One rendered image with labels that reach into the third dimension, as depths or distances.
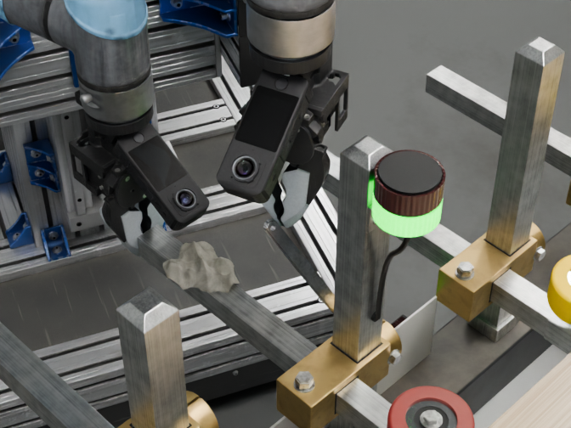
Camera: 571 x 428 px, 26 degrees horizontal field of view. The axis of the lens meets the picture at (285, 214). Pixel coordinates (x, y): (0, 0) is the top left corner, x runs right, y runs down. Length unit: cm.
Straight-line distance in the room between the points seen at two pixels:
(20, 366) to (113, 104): 28
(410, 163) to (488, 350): 48
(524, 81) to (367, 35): 191
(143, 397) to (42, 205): 124
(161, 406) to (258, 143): 23
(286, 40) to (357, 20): 218
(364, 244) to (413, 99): 184
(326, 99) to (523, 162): 29
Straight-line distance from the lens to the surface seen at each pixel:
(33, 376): 114
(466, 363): 147
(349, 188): 109
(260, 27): 103
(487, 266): 139
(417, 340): 143
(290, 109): 106
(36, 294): 224
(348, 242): 114
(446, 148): 282
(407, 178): 104
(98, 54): 121
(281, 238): 119
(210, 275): 132
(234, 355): 215
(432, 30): 318
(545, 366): 159
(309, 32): 102
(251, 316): 129
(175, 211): 127
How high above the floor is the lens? 183
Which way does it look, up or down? 44 degrees down
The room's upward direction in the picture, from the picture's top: straight up
